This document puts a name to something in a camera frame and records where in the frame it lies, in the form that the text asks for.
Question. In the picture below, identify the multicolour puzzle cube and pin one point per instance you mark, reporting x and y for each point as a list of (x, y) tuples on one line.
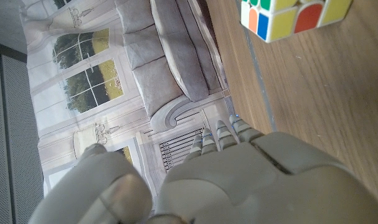
[(285, 21)]

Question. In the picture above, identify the printed living room backdrop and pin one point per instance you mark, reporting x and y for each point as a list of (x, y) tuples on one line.
[(129, 93)]

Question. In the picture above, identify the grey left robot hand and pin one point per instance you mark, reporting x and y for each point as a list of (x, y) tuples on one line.
[(238, 186)]

